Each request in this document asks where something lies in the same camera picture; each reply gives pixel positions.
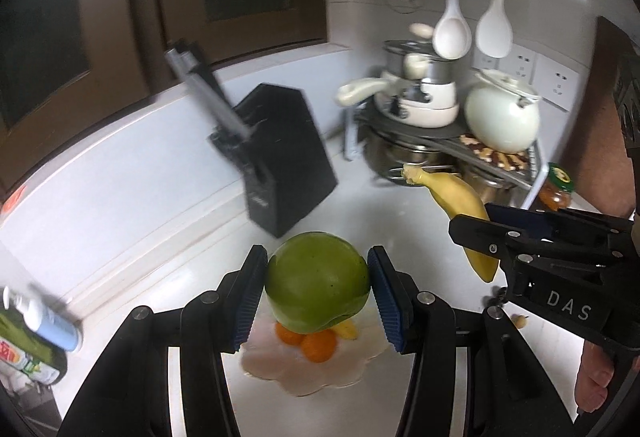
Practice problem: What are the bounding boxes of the grey knife handles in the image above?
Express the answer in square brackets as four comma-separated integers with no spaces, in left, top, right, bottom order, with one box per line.
[164,43,252,144]

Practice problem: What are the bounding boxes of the glass jar of sauce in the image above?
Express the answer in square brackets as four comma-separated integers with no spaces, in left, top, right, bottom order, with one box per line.
[536,162,577,212]

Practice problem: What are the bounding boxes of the steel pot with lid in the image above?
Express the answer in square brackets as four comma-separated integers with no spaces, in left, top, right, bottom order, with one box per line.
[383,23,454,84]

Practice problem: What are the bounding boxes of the white ladle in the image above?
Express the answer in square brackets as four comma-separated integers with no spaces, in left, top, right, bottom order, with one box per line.
[432,0,473,61]

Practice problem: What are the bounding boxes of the black knife block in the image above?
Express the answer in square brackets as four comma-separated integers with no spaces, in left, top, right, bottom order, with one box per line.
[209,83,339,239]

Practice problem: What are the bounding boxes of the small steel pot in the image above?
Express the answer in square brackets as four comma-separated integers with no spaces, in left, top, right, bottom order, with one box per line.
[460,164,526,208]

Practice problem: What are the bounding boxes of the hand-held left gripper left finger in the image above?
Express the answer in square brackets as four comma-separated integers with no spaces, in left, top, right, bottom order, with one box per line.
[60,244,268,437]

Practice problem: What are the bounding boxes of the person's right hand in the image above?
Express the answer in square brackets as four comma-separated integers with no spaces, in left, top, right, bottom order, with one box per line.
[574,341,616,414]

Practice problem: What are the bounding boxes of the wide steel pot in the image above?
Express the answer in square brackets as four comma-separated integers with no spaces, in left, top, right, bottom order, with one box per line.
[361,124,463,185]

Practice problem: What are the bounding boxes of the wooden trivet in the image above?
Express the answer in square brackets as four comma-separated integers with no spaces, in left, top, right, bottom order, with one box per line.
[457,133,532,174]

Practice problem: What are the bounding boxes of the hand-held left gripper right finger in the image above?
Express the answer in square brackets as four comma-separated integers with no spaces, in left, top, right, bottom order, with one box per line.
[367,246,576,437]

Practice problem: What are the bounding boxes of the white ceramic pot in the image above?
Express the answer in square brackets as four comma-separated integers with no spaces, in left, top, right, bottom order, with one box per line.
[464,69,543,154]

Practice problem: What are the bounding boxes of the green detergent bottle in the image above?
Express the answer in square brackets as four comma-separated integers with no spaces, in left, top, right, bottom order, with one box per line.
[0,311,69,387]

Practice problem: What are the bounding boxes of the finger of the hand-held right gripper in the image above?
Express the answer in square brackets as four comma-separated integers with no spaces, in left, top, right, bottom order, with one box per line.
[448,214,538,264]
[487,203,636,243]

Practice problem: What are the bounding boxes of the grey corner shelf rack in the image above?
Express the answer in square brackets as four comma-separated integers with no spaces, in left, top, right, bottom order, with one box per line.
[343,109,547,210]

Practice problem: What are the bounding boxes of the green apple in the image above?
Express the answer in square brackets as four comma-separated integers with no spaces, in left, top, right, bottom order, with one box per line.
[264,231,373,336]

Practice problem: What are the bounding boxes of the white wall socket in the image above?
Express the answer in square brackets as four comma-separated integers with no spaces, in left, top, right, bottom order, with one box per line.
[505,44,536,84]
[472,52,501,72]
[531,53,582,114]

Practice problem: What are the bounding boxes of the blue pump bottle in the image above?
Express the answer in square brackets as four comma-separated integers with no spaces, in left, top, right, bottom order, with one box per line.
[1,286,84,352]

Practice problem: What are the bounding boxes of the cream frying pan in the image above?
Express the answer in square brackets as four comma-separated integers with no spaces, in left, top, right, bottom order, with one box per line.
[374,101,462,128]

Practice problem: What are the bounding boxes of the white scalloped bowl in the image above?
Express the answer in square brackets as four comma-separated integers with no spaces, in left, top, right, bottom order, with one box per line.
[240,302,394,398]

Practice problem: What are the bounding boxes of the white rice paddle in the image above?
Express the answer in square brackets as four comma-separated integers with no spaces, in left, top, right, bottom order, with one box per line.
[474,0,514,60]

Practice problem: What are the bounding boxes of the brown wooden cutting board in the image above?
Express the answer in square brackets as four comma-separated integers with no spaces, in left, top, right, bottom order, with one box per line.
[594,16,638,219]

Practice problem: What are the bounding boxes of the orange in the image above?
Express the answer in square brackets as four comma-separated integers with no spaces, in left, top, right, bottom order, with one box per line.
[275,321,307,348]
[301,332,339,364]

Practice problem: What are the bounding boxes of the large brown window frame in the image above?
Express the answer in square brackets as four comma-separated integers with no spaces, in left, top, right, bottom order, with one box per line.
[0,0,151,198]

